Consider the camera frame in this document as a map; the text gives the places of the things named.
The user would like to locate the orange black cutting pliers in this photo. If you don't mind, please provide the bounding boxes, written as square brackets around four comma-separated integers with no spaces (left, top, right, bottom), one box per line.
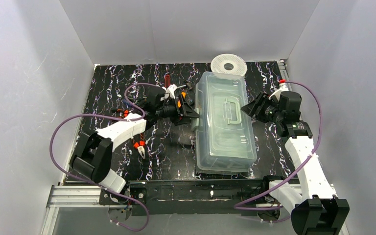
[133,139,146,159]

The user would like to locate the translucent lid green toolbox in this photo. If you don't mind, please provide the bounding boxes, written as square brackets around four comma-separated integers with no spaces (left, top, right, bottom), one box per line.
[192,71,257,175]

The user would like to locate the orange black needle-nose pliers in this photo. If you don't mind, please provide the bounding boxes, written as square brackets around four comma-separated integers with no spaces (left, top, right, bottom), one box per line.
[110,108,130,118]

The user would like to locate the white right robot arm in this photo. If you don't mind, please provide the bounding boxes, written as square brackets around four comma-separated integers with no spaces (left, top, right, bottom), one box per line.
[241,91,350,235]

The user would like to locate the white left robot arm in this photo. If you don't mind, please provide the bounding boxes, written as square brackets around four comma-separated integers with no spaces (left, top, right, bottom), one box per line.
[70,85,199,194]

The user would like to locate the white filament spool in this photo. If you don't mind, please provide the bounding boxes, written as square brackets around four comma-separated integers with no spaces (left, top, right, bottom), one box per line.
[211,53,247,76]

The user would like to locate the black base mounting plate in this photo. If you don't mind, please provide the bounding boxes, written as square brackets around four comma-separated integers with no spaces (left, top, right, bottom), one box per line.
[98,178,302,217]

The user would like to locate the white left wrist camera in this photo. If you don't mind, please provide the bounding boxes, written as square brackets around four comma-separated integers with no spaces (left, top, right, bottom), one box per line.
[164,84,178,99]

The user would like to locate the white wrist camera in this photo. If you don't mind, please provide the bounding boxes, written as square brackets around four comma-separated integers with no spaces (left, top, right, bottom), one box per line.
[164,84,178,99]
[269,80,289,102]

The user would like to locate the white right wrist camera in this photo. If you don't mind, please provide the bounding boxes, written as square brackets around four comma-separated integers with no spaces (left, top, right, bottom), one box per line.
[269,80,289,102]

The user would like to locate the red handle tool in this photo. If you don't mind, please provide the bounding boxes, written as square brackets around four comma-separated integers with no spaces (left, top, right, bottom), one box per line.
[164,74,171,89]

